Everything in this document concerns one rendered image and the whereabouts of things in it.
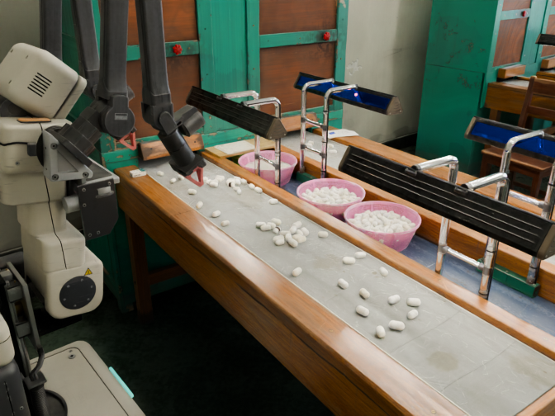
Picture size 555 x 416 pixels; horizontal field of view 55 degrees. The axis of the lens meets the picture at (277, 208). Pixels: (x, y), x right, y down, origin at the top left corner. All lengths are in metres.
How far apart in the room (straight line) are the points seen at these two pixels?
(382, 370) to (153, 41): 0.93
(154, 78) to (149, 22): 0.13
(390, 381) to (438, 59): 3.63
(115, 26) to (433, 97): 3.61
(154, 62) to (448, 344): 0.99
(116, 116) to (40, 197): 0.33
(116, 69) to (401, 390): 0.96
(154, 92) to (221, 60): 1.20
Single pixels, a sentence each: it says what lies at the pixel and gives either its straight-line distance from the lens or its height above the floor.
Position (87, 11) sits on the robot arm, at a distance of 1.78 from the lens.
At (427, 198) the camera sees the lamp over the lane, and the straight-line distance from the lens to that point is 1.33.
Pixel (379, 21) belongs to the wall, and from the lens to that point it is 4.63.
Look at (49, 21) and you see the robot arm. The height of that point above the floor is 1.42.
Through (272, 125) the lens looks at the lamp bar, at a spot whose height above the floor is 1.09.
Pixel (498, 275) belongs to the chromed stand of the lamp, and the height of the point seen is 0.69.
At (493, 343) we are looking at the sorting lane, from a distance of 1.44.
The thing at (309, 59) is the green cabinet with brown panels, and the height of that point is 1.13.
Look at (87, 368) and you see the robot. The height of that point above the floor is 0.28.
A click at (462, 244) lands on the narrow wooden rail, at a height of 0.72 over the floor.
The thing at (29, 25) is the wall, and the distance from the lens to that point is 3.10.
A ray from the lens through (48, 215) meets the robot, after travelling 1.57.
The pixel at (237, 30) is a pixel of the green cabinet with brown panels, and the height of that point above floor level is 1.30.
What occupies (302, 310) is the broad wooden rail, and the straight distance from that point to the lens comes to 1.41.
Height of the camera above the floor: 1.58
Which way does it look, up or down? 24 degrees down
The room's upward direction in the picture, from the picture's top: straight up
